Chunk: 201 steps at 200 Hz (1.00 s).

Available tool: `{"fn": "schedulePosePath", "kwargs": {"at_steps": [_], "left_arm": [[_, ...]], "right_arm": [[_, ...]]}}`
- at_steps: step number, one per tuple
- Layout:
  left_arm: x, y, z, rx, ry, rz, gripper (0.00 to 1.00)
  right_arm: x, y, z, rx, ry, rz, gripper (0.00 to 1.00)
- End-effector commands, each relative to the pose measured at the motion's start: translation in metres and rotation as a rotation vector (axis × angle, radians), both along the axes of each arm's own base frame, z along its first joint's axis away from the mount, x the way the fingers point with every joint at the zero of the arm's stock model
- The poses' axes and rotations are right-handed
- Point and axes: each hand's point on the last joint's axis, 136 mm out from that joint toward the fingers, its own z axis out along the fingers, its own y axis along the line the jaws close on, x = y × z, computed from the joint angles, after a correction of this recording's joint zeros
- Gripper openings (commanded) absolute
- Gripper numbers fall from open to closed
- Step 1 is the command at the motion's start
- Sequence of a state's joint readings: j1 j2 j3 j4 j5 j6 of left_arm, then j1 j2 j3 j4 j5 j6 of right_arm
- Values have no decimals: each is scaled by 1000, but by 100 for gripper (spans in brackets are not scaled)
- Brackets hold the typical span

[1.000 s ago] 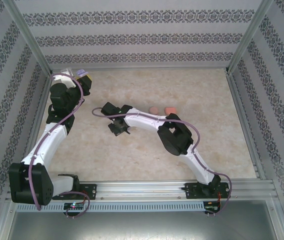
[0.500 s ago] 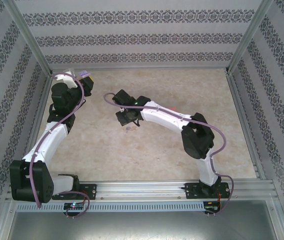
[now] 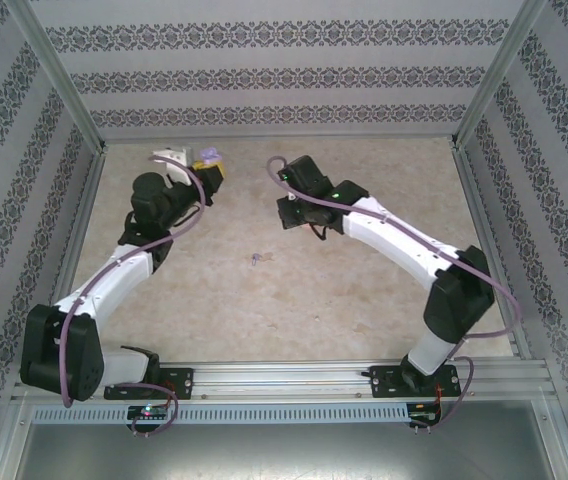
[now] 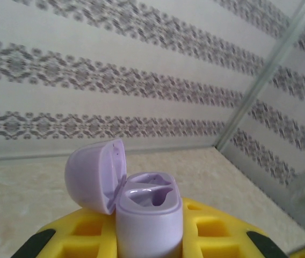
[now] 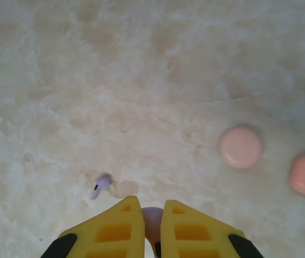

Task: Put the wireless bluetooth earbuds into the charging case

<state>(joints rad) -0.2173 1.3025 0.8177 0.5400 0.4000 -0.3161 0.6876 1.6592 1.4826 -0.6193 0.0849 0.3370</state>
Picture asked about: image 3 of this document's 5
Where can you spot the purple earbud charging case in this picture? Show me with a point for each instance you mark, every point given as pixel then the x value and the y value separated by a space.
pixel 209 154

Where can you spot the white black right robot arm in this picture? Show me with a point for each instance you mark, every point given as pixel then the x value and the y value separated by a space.
pixel 394 235

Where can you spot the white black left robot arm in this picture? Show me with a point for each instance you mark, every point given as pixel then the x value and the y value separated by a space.
pixel 109 280

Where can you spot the grey metal sheet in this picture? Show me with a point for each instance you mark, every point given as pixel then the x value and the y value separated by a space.
pixel 284 455

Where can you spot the aluminium side rail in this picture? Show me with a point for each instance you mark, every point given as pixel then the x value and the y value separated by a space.
pixel 85 200
pixel 474 200

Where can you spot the aluminium frame post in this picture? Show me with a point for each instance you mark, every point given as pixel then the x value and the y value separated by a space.
pixel 59 75
pixel 497 75

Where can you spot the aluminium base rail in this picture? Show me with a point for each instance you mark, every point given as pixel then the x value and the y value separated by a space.
pixel 274 380

